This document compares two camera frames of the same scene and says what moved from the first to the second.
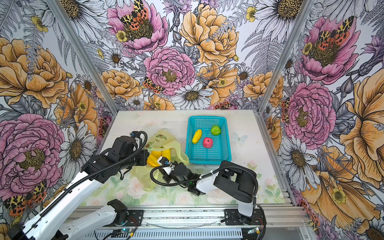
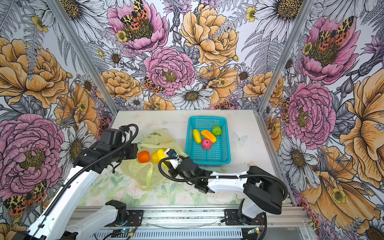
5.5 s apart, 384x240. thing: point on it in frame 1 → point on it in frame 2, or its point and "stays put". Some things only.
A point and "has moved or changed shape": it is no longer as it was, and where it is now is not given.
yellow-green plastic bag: [160, 139] has moved or changed shape
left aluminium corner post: [86, 55] stays put
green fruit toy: [215, 130] stays put
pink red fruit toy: [207, 142] stays put
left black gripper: [143, 155] → [133, 150]
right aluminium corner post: [306, 7] stays put
